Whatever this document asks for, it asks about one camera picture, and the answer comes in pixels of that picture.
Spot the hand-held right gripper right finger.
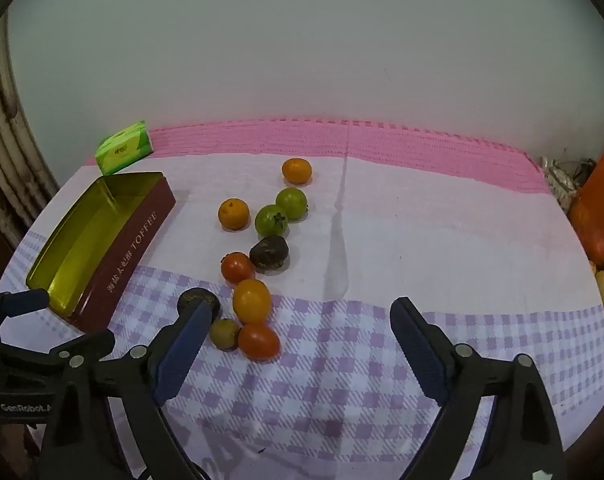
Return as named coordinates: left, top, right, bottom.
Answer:
left=389, top=297, right=568, bottom=480

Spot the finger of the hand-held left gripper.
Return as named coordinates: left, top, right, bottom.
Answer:
left=0, top=287, right=51, bottom=333
left=49, top=329, right=117, bottom=366

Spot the yellow orange tomato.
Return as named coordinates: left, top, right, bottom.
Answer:
left=232, top=278, right=273, bottom=325

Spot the dark brown round fruit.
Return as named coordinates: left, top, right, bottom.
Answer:
left=249, top=235, right=291, bottom=273
left=177, top=287, right=220, bottom=322

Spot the round red tomato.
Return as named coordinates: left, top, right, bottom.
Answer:
left=220, top=252, right=255, bottom=284

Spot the green tomato with dark stem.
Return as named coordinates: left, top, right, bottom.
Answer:
left=254, top=204, right=289, bottom=238

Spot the green cardboard box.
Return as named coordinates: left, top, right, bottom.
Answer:
left=95, top=120, right=154, bottom=176

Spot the oval red tomato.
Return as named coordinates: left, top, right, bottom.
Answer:
left=237, top=322, right=281, bottom=361

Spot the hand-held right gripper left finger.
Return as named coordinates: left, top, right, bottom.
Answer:
left=37, top=300, right=214, bottom=480

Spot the purple checkered white tablecloth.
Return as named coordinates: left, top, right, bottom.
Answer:
left=0, top=152, right=604, bottom=480

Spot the orange mandarin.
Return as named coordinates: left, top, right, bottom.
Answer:
left=218, top=198, right=250, bottom=231
left=281, top=157, right=313, bottom=186

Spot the small greenish brown fruit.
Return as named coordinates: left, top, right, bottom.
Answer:
left=209, top=318, right=241, bottom=351

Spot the pink knitted blanket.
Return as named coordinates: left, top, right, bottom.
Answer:
left=84, top=118, right=551, bottom=196

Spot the gold metal tray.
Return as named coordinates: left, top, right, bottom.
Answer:
left=26, top=171, right=177, bottom=333

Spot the orange plastic bag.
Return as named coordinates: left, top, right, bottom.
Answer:
left=567, top=115, right=604, bottom=271

